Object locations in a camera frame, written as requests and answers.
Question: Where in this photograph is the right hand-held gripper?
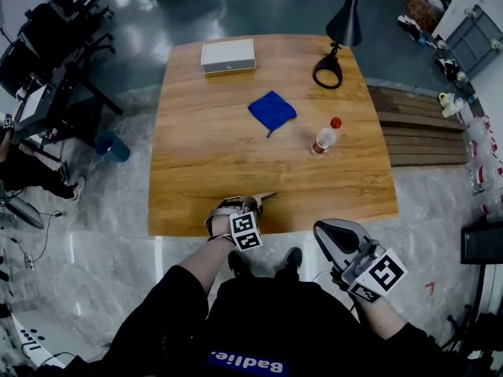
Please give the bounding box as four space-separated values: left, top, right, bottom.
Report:
312 218 409 305

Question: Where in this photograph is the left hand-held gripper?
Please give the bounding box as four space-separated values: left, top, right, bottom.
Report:
204 191 277 252

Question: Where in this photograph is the person's right forearm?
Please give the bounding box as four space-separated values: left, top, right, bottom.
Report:
354 295 410 342

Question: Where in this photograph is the person's left forearm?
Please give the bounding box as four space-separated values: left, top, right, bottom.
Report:
178 234 237 292

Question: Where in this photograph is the person's right black shoe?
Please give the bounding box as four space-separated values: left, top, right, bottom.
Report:
281 246 304 275

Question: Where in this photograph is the person's black shoe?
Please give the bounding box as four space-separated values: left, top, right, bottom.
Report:
226 250 249 279
281 246 304 275

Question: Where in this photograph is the person's left black shoe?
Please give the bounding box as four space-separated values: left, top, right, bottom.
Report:
226 250 249 279

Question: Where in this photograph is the clear bottle with red cap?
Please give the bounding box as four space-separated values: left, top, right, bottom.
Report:
310 116 343 158

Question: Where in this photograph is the blue cloth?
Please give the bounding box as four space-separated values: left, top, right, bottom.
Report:
247 90 299 139

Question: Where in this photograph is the person's black top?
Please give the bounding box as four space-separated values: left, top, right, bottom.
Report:
35 264 503 377

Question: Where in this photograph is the wooden slat pallet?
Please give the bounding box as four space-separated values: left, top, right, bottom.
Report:
366 83 471 169

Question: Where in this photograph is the black equipment box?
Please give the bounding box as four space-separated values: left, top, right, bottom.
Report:
460 219 503 265

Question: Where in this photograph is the white flat box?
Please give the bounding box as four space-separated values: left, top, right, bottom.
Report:
200 38 257 76

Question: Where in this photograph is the black tripod stand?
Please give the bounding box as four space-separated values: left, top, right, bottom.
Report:
439 264 503 355

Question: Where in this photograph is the blue waste bin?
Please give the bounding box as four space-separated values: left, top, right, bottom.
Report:
95 130 131 164

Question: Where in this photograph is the pile of clear plastic bottles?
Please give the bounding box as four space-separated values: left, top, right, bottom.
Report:
466 114 503 216

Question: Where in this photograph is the white plastic jug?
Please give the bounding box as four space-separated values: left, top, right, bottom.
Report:
438 91 465 119

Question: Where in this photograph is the black cone desk lamp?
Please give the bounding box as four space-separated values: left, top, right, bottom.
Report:
311 0 364 90

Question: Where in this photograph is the pair of sneakers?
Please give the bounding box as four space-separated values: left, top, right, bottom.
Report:
433 57 460 82
397 13 428 47

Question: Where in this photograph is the black desk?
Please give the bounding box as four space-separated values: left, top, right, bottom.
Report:
10 60 125 149

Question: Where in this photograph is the gray wheeled cart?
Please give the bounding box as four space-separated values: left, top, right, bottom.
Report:
435 3 503 84

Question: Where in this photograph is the brown cardboard box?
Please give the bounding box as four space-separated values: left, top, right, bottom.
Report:
404 0 446 35

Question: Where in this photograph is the white device with black marks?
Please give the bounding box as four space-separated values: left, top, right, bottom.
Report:
10 311 68 369

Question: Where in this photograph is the black office chair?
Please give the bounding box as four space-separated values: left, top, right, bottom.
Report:
17 0 116 67

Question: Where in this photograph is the black floor cable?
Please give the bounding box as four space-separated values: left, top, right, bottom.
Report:
30 209 64 267

